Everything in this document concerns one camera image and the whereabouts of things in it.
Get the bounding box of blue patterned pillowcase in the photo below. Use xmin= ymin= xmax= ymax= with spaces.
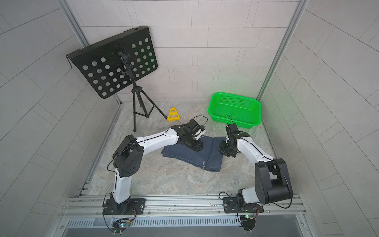
xmin=161 ymin=136 xmax=226 ymax=172

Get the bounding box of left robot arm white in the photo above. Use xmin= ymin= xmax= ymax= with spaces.
xmin=102 ymin=119 xmax=205 ymax=215

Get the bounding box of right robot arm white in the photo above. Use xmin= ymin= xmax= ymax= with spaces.
xmin=219 ymin=123 xmax=293 ymax=213

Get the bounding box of yellow triangular plastic block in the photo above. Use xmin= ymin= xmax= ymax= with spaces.
xmin=167 ymin=107 xmax=181 ymax=121

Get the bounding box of green plastic basket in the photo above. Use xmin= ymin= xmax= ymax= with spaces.
xmin=208 ymin=92 xmax=262 ymax=129

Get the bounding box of right base circuit board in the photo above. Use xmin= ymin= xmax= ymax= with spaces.
xmin=237 ymin=213 xmax=258 ymax=232

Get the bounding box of base circuit board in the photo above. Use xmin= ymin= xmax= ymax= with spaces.
xmin=237 ymin=213 xmax=258 ymax=232
xmin=111 ymin=218 xmax=132 ymax=235

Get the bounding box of black music stand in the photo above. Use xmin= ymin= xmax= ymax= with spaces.
xmin=66 ymin=26 xmax=158 ymax=118

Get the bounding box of left base circuit board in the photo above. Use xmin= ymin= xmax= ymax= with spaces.
xmin=111 ymin=218 xmax=132 ymax=235

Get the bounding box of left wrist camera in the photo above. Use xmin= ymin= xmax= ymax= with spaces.
xmin=192 ymin=125 xmax=205 ymax=140

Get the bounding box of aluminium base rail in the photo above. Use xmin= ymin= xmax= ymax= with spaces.
xmin=52 ymin=194 xmax=315 ymax=237

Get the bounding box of metal corner frame post right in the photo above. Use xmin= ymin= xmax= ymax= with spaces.
xmin=257 ymin=0 xmax=308 ymax=101

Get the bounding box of metal corner frame post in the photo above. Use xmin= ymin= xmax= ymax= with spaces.
xmin=57 ymin=1 xmax=127 ymax=106
xmin=257 ymin=0 xmax=308 ymax=101

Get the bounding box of metal corner frame post left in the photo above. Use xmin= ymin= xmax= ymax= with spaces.
xmin=57 ymin=1 xmax=127 ymax=106

